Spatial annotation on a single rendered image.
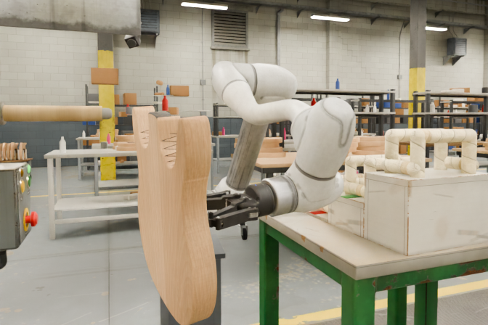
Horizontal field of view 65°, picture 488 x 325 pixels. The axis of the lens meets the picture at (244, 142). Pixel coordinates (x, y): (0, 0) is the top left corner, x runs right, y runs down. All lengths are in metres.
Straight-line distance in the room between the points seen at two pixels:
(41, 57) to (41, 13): 11.38
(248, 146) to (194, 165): 0.91
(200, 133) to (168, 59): 11.57
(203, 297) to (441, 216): 0.58
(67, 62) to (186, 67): 3.38
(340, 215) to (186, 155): 0.64
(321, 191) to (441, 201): 0.28
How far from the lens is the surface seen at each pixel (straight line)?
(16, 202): 1.10
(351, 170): 1.14
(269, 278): 1.38
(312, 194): 0.89
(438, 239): 1.02
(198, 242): 0.66
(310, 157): 0.84
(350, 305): 0.93
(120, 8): 0.74
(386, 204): 0.98
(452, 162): 1.12
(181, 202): 0.64
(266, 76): 1.35
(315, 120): 0.82
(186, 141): 0.59
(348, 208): 1.10
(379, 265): 0.90
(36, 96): 12.03
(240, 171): 1.58
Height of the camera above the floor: 1.23
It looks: 3 degrees down
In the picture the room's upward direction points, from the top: straight up
